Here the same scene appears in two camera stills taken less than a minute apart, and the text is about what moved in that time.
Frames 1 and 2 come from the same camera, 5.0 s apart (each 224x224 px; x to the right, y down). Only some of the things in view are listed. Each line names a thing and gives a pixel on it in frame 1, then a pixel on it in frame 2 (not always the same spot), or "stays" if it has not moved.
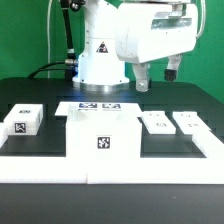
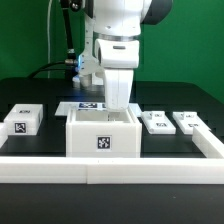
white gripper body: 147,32 → 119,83
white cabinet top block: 24,119 stays
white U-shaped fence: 118,170 stays
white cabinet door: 158,122 stays
